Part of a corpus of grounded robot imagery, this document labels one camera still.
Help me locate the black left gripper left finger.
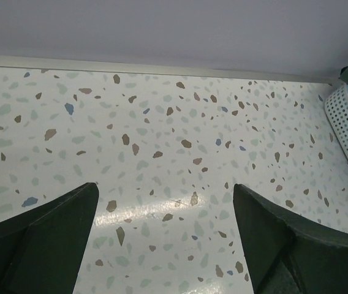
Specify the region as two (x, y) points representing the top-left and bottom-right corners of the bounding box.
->
(0, 183), (99, 294)

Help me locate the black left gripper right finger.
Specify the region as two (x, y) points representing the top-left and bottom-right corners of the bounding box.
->
(233, 184), (348, 293)

